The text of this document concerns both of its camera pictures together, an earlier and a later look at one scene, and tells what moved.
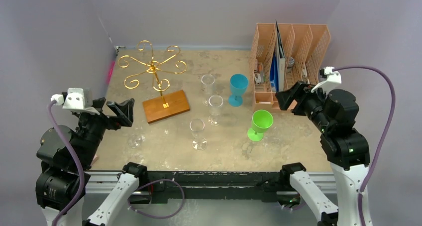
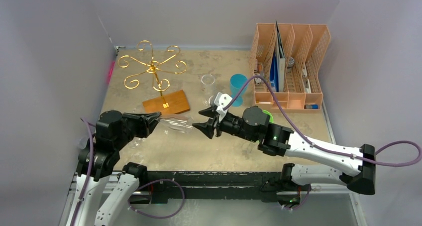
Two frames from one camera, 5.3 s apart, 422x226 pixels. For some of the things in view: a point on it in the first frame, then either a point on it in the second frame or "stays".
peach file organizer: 303,46 stays
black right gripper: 299,99 to 215,126
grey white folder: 280,61 stays
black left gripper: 124,110 to 146,126
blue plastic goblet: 239,84 stays
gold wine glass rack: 156,108 stays
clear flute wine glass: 199,143 to 184,124
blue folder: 274,72 stays
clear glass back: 207,82 stays
